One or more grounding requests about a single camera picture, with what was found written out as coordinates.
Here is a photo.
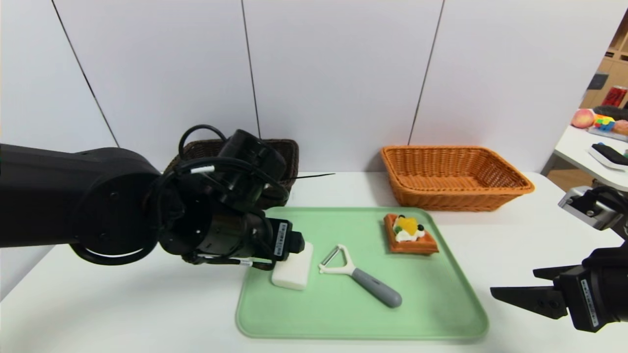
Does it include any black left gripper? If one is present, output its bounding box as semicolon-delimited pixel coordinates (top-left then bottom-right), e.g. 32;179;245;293
240;213;306;263

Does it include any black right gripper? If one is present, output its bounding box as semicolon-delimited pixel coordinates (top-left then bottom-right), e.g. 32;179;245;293
490;247;628;333

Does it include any white soap bar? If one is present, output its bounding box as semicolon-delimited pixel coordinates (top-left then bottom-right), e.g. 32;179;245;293
271;242;314;291

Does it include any white peeler with grey handle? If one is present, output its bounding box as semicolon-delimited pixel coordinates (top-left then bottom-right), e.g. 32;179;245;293
318;244;403;308

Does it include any toy waffle cake with fruit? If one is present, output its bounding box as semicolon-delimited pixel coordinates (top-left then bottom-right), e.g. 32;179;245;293
383;213;440;255

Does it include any dark brown wicker basket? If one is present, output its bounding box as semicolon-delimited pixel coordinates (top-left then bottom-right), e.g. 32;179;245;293
164;139;300;209

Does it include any orange wicker basket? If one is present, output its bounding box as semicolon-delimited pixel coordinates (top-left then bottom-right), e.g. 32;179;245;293
380;145;535;212

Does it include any light green plastic tray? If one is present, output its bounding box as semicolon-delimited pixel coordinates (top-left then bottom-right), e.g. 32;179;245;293
235;206;490;340

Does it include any white side table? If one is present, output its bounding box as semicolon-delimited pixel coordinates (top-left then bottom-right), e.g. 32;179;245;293
554;125;628;192

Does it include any grey flat tray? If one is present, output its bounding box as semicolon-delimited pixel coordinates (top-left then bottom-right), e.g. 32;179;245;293
588;126;628;143

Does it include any toy peach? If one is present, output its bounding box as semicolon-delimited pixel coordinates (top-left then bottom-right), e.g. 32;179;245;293
572;108;596;129

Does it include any dark woven bowl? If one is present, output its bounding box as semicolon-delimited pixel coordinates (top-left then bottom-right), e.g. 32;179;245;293
593;105;628;121

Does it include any red drink can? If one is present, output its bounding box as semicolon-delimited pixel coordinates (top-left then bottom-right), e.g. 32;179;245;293
601;85;628;108

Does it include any wooden shelf unit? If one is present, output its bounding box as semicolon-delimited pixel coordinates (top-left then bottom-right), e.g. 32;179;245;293
579;10;628;109

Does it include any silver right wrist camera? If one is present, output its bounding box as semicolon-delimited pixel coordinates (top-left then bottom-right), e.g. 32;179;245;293
558;185;624;231

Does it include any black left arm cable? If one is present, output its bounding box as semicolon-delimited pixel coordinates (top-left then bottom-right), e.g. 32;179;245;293
159;124;290;206

